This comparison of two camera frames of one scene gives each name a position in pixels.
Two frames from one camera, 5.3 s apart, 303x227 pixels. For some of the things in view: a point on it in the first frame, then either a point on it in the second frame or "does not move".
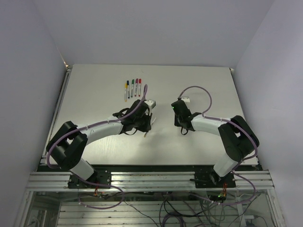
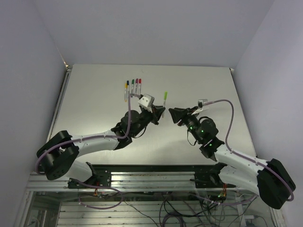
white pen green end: x=132 y=88 does not move
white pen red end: x=139 y=82 does not move
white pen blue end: x=128 y=89 does not move
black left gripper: x=147 y=126 → x=156 y=113
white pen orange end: x=145 y=135 → x=164 y=105
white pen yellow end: x=126 y=92 does not move
